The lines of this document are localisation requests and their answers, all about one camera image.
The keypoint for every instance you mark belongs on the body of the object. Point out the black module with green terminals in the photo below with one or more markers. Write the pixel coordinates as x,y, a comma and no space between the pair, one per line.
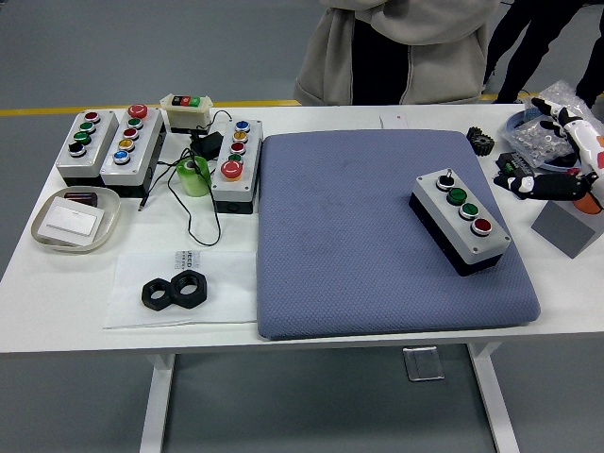
512,165

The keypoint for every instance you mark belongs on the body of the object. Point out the grey five-button control box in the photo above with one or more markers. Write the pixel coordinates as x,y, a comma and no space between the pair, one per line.
252,141

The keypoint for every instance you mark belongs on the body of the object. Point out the white card with red dot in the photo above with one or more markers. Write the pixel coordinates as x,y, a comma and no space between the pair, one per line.
391,121

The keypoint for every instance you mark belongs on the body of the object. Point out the cream three-button switch box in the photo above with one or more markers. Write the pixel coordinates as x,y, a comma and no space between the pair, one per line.
186,113

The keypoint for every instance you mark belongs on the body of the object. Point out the white shallow tray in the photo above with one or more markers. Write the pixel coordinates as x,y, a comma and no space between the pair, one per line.
111,212

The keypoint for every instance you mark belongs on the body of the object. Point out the clear plastic bracket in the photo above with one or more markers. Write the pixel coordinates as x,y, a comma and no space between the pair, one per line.
424,363

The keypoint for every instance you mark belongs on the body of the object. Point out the white table leg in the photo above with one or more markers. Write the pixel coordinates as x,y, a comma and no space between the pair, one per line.
156,406
495,401

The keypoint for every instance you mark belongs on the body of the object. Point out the grey four-button control box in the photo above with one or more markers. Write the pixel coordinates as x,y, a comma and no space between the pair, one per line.
101,141

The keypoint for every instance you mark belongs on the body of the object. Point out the clear printed plastic bag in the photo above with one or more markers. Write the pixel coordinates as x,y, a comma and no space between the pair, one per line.
222,292

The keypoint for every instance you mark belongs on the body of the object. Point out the green tape roll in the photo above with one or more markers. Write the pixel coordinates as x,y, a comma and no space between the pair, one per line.
193,181

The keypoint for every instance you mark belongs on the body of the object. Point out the orange cylinder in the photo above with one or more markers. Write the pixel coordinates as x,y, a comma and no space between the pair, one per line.
587,205

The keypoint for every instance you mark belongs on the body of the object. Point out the grey six-button control box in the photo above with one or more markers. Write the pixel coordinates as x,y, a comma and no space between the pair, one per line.
141,151

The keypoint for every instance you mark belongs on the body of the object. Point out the black power adapter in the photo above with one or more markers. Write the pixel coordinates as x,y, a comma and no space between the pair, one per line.
206,144

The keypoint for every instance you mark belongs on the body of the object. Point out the grey four-button box with selector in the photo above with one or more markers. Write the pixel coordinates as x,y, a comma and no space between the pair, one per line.
476,245

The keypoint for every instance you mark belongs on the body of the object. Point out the grey block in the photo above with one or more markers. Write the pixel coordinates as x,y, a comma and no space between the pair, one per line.
564,231

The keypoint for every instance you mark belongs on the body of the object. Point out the blue plate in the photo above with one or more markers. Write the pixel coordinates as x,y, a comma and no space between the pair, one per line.
512,123

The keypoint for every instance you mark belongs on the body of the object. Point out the large black hex nut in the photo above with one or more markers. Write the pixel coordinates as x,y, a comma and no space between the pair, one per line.
200,288

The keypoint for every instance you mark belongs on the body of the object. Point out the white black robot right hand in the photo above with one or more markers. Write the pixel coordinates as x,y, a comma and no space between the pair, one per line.
585,141

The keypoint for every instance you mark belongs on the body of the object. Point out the black gear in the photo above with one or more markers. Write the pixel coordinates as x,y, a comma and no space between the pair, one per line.
480,141

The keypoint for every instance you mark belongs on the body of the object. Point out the small black hex nut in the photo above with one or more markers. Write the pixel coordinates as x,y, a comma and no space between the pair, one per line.
147,295

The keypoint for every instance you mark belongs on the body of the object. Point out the white wall switch plate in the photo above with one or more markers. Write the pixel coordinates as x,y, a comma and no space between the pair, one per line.
71,222

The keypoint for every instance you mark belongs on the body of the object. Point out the blue-grey padded mat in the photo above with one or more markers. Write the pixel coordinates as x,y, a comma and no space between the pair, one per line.
340,236

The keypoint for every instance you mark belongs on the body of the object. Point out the person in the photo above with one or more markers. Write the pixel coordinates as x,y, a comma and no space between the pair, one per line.
424,61
533,42

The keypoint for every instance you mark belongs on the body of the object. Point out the dark brown block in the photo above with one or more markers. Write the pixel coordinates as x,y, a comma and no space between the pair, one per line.
81,197

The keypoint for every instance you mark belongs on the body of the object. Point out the bag of silver washers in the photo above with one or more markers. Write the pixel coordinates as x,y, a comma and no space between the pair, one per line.
533,141

